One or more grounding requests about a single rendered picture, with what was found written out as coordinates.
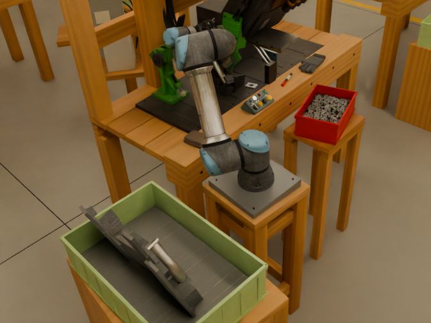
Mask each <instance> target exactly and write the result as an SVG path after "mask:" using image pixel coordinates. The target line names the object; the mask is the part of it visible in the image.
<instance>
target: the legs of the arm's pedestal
mask: <svg viewBox="0 0 431 323"><path fill-rule="evenodd" d="M205 200H206V207H207V219H208V221H209V222H210V223H211V224H213V225H214V226H215V227H217V228H218V229H220V230H221V231H222V232H223V233H225V234H226V235H228V236H230V229H231V230H232V231H233V232H234V233H236V234H237V235H239V236H240V237H241V238H242V239H243V240H244V248H246V249H247V250H248V251H250V252H251V253H253V254H254V255H255V256H257V257H258V258H260V259H261V260H262V261H264V262H265V263H266V264H268V269H267V270H266V278H267V273H269V274H270V275H272V276H273V277H274V278H275V279H276V280H277V281H279V282H280V284H279V285H278V286H277V288H278V289H279V290H280V291H281V292H282V293H283V294H285V295H286V296H287V297H288V298H289V309H288V314H289V315H292V314H293V313H294V312H295V311H296V310H297V309H298V308H299V307H300V295H301V279H302V270H303V253H304V245H305V229H306V220H307V204H308V195H306V196H305V197H304V198H302V199H301V200H300V201H298V202H297V203H296V204H294V205H292V206H291V207H290V208H288V209H287V210H285V211H284V212H283V213H281V214H280V215H279V216H277V217H276V218H274V219H273V220H272V221H270V222H268V223H267V224H266V225H265V226H263V227H261V228H260V229H259V230H257V231H256V232H254V231H253V230H252V229H251V228H249V227H248V226H247V225H245V224H244V223H243V222H241V221H240V220H239V219H238V218H236V217H235V216H233V215H232V214H231V213H230V212H228V211H227V210H226V209H224V208H223V207H222V206H221V205H219V204H218V203H216V202H215V201H214V200H213V199H211V198H210V197H209V196H208V195H207V194H205ZM282 229H284V231H283V265H282V267H281V266H280V265H279V264H277V262H275V261H274V260H273V259H271V258H270V257H269V256H268V255H267V241H268V240H269V239H270V238H272V237H273V236H275V235H276V234H277V233H279V232H280V231H281V230H282Z"/></svg>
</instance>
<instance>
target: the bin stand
mask: <svg viewBox="0 0 431 323"><path fill-rule="evenodd" d="M365 119H366V118H365V117H363V116H361V115H358V114H356V113H353V115H352V116H351V119H350V120H349V122H348V124H347V126H346V127H345V129H344V131H343V133H342V135H341V137H340V139H339V141H338V143H337V144H336V145H332V144H327V143H324V142H318V141H315V140H311V139H307V138H303V137H297V136H295V133H294V130H295V123H296V121H295V122H293V123H292V124H291V125H290V126H289V127H287V128H286V129H285V130H284V131H283V140H284V141H285V147H284V166H283V167H284V168H285V169H287V170H288V171H289V172H291V173H293V174H294V175H295V176H296V166H297V154H298V141H300V142H303V143H304V144H307V145H309V146H312V147H313V156H312V172H311V180H310V196H309V204H308V214H310V215H312V216H313V217H314V218H313V225H312V239H311V246H310V257H311V258H313V259H315V260H318V259H319V258H320V257H321V255H322V249H323V238H324V232H325V220H326V210H327V204H328V193H329V186H330V175H331V169H332V158H333V155H334V154H335V153H336V152H337V151H338V150H339V149H340V148H341V147H342V146H343V145H344V144H346V143H347V149H346V158H345V164H344V173H343V178H342V187H341V196H340V202H339V211H338V216H337V225H336V228H337V229H338V230H340V231H342V232H343V231H344V230H345V229H346V228H347V227H348V219H349V214H350V206H351V198H352V193H353V186H354V181H355V173H356V168H357V160H358V155H359V147H360V139H361V134H362V128H363V127H364V124H365Z"/></svg>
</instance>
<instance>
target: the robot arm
mask: <svg viewBox="0 0 431 323"><path fill-rule="evenodd" d="M214 19H215V18H213V19H212V20H205V21H203V22H202V23H201V24H197V25H196V26H182V27H176V28H175V27H173V28H168V29H166V30H165V31H164V34H163V40H164V42H165V44H167V45H168V46H171V49H172V52H173V57H174V62H175V64H176V68H177V70H178V71H183V73H184V74H185V75H187V76H188V77H189V80H190V85H191V88H192V93H193V96H194V100H195V103H196V108H197V111H198V116H199V121H200V124H201V128H202V132H203V136H204V140H203V141H202V143H201V145H202V148H201V149H200V150H199V153H200V156H201V159H202V162H203V164H204V166H205V168H206V170H207V172H208V173H209V174H210V175H211V176H218V175H223V174H226V173H228V172H232V171H235V170H239V171H238V174H237V181H238V184H239V186H240V187H241V188H242V189H244V190H246V191H248V192H263V191H265V190H267V189H268V188H270V187H271V186H272V185H273V183H274V180H275V175H274V172H273V170H272V168H271V166H270V163H269V149H270V145H269V139H268V137H267V136H266V134H264V133H263V132H261V131H258V130H255V129H249V130H246V131H243V132H242V133H241V134H240V135H239V137H238V139H236V140H232V139H231V136H230V135H228V134H226V131H225V128H224V124H223V119H222V116H221V111H220V107H219V103H218V100H217V95H216V90H215V87H214V82H213V79H212V74H211V70H212V68H213V66H214V65H213V61H216V60H220V59H223V58H226V57H227V56H229V55H231V54H232V53H233V52H234V51H235V48H236V45H237V42H236V39H235V36H234V35H233V34H232V33H231V32H230V31H228V30H225V29H216V27H215V26H214V22H215V21H213V20H214Z"/></svg>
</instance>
